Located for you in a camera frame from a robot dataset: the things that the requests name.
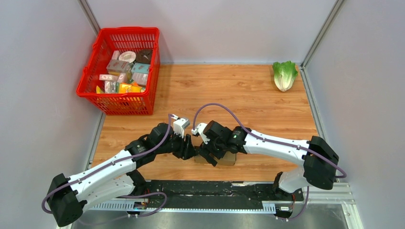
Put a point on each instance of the dark brown round item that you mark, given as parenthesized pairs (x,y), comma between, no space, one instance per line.
(144,56)

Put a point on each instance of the red plastic shopping basket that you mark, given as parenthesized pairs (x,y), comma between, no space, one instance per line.
(121,76)

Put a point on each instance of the pink grey carton box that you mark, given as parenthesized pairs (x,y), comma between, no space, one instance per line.
(117,66)

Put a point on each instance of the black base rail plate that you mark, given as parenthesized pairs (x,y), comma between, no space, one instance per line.
(215,194)

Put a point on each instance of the brown cardboard paper box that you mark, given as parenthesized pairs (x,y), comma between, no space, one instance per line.
(229,159)

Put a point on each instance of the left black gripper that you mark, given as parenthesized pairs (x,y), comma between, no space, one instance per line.
(186,150)

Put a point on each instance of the pink white small box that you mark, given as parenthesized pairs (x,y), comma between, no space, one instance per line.
(108,77)

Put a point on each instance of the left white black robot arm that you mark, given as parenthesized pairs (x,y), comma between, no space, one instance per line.
(69,197)

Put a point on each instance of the teal small box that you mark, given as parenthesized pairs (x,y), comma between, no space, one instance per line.
(140,68)

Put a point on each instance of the orange yellow snack packet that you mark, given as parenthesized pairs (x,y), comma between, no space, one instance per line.
(124,88)

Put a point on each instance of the green lettuce head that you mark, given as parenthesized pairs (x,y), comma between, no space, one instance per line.
(285,74)

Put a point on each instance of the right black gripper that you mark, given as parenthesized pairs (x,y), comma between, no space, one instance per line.
(205,149)

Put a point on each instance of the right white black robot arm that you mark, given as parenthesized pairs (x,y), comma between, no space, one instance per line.
(317,161)

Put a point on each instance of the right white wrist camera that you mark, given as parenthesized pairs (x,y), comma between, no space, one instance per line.
(199,131)

